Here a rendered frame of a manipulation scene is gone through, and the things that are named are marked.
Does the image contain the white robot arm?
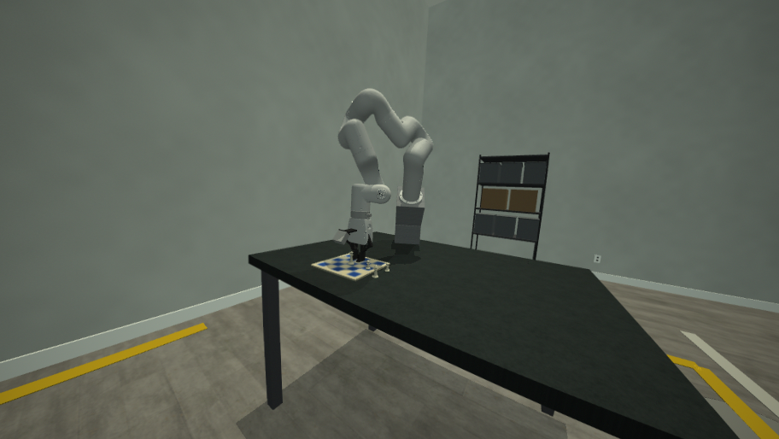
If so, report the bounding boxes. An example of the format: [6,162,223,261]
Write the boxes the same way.
[338,89,433,219]

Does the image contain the blue and cream chessboard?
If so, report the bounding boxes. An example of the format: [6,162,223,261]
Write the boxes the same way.
[311,254,388,281]

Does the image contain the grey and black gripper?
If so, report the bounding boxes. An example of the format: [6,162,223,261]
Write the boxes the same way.
[346,217,373,262]

